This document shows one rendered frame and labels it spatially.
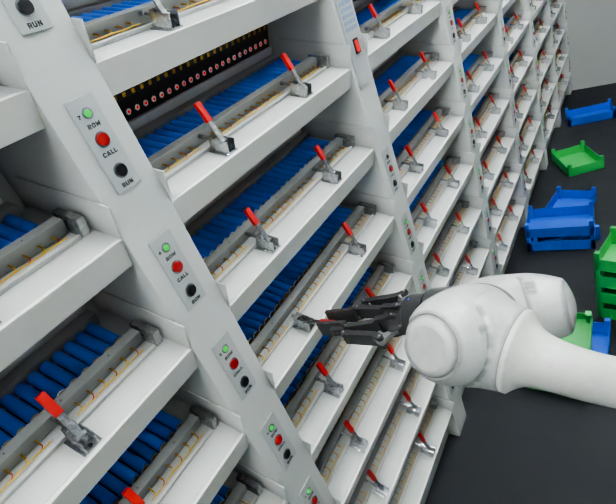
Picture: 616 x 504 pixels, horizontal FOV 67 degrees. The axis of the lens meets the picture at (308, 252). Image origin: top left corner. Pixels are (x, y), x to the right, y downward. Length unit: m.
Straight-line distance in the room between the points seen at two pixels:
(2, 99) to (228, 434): 0.59
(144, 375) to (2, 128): 0.36
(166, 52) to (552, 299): 0.63
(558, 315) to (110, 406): 0.61
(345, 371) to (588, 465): 0.94
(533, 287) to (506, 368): 0.17
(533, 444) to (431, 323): 1.36
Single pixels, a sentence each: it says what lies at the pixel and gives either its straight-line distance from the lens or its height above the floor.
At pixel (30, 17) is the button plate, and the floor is 1.60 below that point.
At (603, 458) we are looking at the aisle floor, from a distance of 1.84.
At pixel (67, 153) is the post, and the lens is 0.63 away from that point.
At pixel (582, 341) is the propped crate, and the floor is 0.09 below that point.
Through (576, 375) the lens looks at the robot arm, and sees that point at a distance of 0.57.
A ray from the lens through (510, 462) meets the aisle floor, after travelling 1.83.
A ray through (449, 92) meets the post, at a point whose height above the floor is 1.03.
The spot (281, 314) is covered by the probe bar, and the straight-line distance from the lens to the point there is 0.98.
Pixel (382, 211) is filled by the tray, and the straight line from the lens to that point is 1.28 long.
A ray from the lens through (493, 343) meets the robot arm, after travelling 0.55.
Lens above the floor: 1.52
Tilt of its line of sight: 28 degrees down
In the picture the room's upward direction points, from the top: 23 degrees counter-clockwise
